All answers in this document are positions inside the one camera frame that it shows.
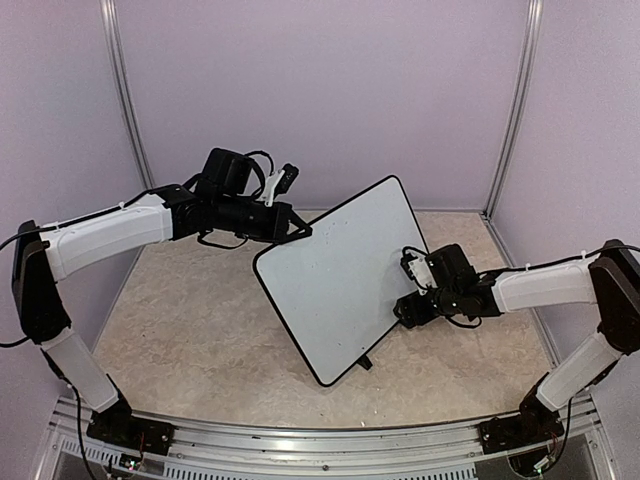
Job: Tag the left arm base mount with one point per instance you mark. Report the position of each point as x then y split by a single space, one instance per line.
135 432

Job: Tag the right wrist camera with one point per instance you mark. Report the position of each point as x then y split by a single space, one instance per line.
414 264

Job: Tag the white whiteboard black frame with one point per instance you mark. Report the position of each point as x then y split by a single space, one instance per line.
335 291

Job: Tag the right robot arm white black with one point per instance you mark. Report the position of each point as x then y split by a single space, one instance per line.
448 286

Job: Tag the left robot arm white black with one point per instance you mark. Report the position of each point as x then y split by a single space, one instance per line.
231 194

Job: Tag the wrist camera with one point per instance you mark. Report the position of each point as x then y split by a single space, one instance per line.
279 183
414 264

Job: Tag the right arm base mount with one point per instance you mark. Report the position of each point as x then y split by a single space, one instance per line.
520 427

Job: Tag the left aluminium frame post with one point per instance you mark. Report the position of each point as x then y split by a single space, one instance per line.
109 15

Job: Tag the aluminium front rail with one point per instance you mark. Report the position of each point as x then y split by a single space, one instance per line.
208 450

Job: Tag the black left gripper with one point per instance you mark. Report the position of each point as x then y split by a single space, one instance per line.
279 226

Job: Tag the aluminium frame post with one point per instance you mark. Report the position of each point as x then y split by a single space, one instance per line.
517 106
109 15

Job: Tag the right aluminium frame post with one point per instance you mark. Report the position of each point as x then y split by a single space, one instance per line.
517 106

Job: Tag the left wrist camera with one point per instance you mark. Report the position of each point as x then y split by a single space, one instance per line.
279 183

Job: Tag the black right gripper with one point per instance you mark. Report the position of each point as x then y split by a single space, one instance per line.
410 308

